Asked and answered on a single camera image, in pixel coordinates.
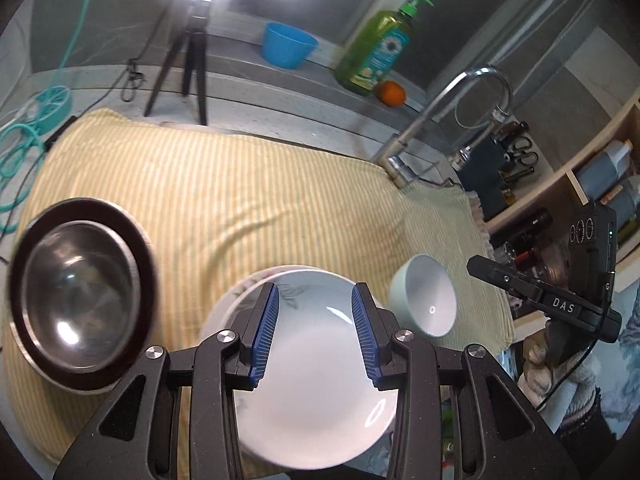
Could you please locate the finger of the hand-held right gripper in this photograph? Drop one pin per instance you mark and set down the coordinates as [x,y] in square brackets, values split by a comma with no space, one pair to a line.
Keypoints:
[500,277]

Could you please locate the black scissors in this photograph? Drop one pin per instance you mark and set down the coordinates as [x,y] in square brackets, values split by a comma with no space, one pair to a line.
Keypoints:
[522,152]

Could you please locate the stainless steel bowl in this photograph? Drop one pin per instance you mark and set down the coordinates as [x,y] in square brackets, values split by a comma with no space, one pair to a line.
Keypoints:
[75,290]

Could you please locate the green dish soap bottle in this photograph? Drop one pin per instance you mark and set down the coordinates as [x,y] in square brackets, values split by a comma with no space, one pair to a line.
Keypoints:
[370,50]

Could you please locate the blue white printed cloth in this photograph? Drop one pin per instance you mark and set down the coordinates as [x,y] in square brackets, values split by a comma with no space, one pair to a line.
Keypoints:
[625,375]

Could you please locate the black tripod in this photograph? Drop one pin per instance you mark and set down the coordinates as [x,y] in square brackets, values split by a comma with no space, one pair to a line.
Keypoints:
[192,50]

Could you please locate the small pale green bowl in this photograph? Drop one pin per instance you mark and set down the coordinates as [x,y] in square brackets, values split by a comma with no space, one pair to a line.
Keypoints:
[430,295]

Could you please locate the black bottle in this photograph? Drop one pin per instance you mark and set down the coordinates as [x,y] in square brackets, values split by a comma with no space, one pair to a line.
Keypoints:
[525,227]

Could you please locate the wooden shelf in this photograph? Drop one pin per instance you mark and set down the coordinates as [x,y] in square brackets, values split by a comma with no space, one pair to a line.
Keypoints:
[560,180]

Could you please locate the grey container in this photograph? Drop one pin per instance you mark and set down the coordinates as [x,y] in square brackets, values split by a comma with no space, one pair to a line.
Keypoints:
[625,197]
[602,165]

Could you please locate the orange fruit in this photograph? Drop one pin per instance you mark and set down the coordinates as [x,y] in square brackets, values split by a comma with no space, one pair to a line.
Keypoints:
[391,93]

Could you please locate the yellow striped cloth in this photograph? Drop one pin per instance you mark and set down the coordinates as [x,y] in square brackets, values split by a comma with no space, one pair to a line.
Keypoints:
[225,200]

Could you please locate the red bowl with steel inside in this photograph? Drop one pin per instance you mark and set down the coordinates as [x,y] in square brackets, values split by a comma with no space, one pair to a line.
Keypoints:
[115,217]

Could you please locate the chrome kitchen faucet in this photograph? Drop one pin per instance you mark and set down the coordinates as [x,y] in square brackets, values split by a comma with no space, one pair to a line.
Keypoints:
[425,120]

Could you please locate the dark knife holder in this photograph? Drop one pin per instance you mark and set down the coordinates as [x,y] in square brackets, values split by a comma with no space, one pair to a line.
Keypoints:
[482,175]

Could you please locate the white plate with grey leaves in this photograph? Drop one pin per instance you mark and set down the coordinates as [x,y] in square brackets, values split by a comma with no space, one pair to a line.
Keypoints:
[310,360]

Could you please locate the blue plastic bowl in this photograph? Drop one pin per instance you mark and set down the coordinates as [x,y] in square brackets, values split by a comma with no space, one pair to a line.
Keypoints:
[287,47]

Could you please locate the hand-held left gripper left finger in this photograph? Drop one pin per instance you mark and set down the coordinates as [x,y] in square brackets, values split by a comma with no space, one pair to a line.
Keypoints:
[265,330]

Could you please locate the white plate with floral rim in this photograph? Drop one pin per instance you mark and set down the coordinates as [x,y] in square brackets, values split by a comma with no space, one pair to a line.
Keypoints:
[212,317]

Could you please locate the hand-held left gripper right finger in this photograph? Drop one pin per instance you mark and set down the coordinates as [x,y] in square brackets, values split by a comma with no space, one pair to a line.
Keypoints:
[364,335]

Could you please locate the person's right hand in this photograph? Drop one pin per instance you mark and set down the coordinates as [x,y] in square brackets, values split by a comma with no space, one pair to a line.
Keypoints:
[537,370]

